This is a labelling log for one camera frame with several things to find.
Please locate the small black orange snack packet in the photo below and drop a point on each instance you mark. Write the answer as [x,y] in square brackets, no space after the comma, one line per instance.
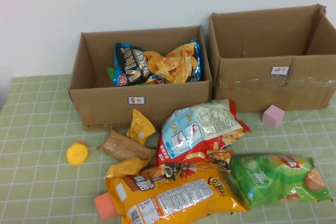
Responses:
[220,159]
[164,172]

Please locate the green cucumber potato chip bag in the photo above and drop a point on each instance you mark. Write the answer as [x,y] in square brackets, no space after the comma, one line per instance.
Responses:
[273,179]

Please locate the small yellow snack packet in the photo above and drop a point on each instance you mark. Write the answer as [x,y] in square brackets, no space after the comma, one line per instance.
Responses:
[126,167]
[139,128]

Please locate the green snack bag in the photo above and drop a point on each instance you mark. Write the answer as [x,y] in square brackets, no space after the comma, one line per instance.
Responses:
[110,73]

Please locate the large orange snack bag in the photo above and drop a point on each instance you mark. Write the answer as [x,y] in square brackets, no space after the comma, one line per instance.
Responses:
[178,197]

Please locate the blue black Vikas chip bag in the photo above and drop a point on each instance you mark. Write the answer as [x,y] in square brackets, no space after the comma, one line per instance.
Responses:
[157,64]

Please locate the red white shrimp chips bag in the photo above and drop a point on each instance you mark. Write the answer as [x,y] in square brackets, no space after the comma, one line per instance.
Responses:
[199,127]

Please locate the cardboard box with printed text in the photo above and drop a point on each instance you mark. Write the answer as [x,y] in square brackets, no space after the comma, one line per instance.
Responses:
[105,108]

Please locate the brown cracker packet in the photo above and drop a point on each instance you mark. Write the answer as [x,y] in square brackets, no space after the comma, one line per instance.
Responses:
[123,145]

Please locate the taped cardboard box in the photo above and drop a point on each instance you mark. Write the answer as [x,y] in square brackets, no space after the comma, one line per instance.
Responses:
[249,87]

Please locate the yellow duck toy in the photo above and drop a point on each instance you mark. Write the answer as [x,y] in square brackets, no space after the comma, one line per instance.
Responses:
[77,153]

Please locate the pink foam cube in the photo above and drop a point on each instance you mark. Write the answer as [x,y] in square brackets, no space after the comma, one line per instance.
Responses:
[273,117]

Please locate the orange foam block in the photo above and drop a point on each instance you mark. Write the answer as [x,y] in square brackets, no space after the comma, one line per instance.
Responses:
[105,207]

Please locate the green checkered tablecloth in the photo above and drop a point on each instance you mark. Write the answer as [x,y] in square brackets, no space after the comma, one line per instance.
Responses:
[39,129]

